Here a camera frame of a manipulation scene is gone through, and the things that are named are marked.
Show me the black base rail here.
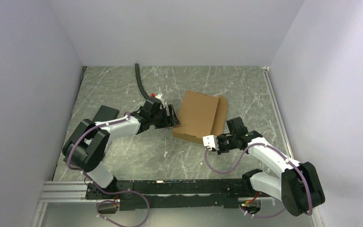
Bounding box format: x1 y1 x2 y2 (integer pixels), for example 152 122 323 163
85 178 257 211

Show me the brown cardboard box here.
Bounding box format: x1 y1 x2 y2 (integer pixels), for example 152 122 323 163
172 90 228 145

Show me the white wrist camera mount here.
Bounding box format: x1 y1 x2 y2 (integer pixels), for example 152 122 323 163
202 135 219 151
149 93 165 103

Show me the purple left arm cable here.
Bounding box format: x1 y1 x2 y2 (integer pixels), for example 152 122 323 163
66 112 151 227

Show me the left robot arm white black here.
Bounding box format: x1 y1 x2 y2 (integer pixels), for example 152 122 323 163
62 97 180 199

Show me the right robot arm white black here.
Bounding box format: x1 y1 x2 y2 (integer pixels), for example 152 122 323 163
203 117 325 217

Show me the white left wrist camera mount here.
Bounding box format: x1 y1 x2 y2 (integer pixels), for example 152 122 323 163
149 93 165 103

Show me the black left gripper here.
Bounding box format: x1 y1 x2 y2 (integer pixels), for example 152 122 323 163
150 105 181 129

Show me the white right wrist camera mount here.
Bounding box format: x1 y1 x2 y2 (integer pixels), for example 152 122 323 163
202 135 219 151

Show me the black flat rectangular block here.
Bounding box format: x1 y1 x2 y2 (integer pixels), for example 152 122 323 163
92 105 120 122

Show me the black rubber hose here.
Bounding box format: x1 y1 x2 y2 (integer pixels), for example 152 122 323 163
134 63 151 101

